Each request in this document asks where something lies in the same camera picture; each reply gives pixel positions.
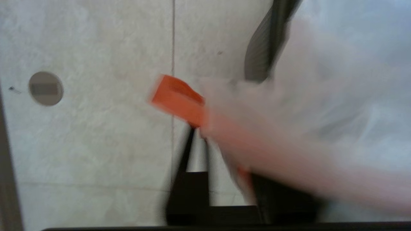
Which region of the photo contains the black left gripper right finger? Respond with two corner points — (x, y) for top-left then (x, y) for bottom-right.
(252, 175), (321, 223)

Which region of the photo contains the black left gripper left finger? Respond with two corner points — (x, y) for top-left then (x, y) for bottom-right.
(165, 127), (211, 225)

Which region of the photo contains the white trash bag red print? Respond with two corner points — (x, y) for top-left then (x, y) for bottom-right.
(149, 0), (411, 212)

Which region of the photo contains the black trash bin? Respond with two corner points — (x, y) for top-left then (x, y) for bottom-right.
(244, 0), (302, 82)

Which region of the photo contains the round metal floor cap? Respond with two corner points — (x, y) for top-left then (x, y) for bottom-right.
(28, 71), (64, 106)

